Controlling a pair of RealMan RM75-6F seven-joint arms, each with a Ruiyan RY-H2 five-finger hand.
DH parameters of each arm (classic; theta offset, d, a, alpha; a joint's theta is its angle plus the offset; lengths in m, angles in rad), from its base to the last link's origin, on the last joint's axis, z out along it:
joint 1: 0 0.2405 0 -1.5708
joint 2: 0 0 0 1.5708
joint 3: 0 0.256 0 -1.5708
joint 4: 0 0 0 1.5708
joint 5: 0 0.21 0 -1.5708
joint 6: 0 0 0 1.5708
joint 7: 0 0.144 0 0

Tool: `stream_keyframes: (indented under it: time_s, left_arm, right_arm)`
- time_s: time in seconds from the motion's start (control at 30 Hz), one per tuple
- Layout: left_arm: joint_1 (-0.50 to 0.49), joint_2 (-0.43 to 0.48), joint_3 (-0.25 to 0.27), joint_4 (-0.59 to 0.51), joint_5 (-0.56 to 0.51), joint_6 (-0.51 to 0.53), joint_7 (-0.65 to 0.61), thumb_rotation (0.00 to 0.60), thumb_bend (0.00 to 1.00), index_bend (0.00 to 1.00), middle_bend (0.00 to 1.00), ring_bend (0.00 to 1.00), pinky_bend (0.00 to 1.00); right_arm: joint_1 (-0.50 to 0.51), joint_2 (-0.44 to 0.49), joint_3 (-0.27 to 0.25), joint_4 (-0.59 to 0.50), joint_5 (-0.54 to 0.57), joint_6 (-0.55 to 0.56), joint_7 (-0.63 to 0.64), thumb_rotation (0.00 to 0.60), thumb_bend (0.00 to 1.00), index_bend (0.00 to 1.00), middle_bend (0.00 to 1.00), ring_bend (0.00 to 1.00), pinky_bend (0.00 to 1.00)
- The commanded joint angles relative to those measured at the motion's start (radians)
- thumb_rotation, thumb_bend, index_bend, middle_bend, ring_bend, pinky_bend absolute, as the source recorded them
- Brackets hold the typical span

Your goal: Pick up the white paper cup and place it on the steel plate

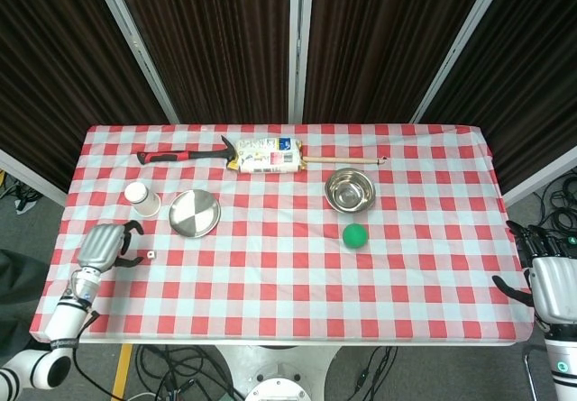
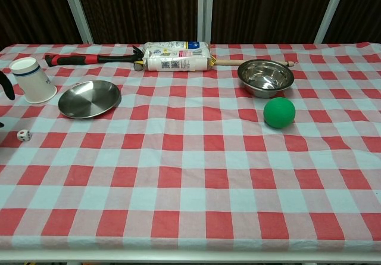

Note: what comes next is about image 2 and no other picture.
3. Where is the white metal table edge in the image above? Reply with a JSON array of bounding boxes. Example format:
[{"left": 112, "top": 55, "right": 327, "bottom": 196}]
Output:
[{"left": 0, "top": 256, "right": 381, "bottom": 265}]

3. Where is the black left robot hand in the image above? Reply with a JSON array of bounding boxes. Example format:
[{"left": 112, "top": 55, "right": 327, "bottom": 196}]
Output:
[{"left": 0, "top": 70, "right": 15, "bottom": 129}]

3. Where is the round stainless steel plate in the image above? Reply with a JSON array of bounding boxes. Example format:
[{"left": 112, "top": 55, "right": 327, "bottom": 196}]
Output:
[{"left": 57, "top": 80, "right": 122, "bottom": 119}]

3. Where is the wooden rolling pin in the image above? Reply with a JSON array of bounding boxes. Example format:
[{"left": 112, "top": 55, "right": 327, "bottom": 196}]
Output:
[{"left": 213, "top": 58, "right": 298, "bottom": 68}]

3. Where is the dark brown ribbed curtain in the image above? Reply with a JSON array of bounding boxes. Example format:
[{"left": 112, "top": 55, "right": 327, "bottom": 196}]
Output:
[{"left": 0, "top": 0, "right": 381, "bottom": 51}]

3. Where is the red black handled tool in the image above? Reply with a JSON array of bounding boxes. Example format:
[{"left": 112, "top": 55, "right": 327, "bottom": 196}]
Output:
[{"left": 43, "top": 45, "right": 146, "bottom": 71}]

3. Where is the green ball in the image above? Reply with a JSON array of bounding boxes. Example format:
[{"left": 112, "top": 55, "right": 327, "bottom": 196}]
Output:
[{"left": 263, "top": 96, "right": 296, "bottom": 129}]

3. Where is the white plastic tissue package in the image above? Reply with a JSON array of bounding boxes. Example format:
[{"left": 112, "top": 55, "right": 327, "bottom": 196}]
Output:
[{"left": 142, "top": 40, "right": 216, "bottom": 73}]

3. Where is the stainless steel bowl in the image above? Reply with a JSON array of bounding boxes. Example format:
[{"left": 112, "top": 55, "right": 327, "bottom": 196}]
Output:
[{"left": 237, "top": 58, "right": 295, "bottom": 99}]

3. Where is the white paper cup blue band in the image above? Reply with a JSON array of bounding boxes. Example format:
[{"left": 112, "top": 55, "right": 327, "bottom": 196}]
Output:
[{"left": 8, "top": 57, "right": 58, "bottom": 104}]

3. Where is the white metal frame post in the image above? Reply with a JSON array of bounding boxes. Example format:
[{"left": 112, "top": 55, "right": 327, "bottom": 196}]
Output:
[
  {"left": 314, "top": 0, "right": 349, "bottom": 44},
  {"left": 59, "top": 0, "right": 95, "bottom": 44},
  {"left": 197, "top": 0, "right": 215, "bottom": 44}
]

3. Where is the red white checkered tablecloth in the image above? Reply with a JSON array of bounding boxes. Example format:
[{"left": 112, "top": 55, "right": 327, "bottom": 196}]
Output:
[{"left": 0, "top": 42, "right": 381, "bottom": 251}]

